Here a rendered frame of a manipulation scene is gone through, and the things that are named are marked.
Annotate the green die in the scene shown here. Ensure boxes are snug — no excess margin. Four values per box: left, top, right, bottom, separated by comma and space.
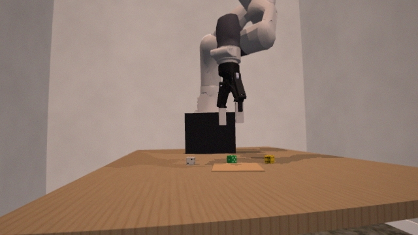
227, 155, 236, 163

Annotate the orange flat mat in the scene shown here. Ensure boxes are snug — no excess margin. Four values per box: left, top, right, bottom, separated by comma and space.
212, 163, 265, 172

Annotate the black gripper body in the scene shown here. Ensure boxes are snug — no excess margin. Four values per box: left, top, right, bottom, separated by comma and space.
218, 62, 240, 91

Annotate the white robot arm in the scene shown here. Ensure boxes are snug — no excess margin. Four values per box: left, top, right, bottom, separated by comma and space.
194, 0, 278, 113

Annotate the yellow die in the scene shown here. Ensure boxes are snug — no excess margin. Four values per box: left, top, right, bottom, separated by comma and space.
265, 155, 274, 164

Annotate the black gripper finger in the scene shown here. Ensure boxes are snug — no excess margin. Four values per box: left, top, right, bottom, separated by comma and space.
225, 72, 246, 123
217, 81, 230, 125

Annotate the white die with black pips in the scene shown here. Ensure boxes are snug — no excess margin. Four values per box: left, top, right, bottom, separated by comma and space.
186, 157, 195, 165

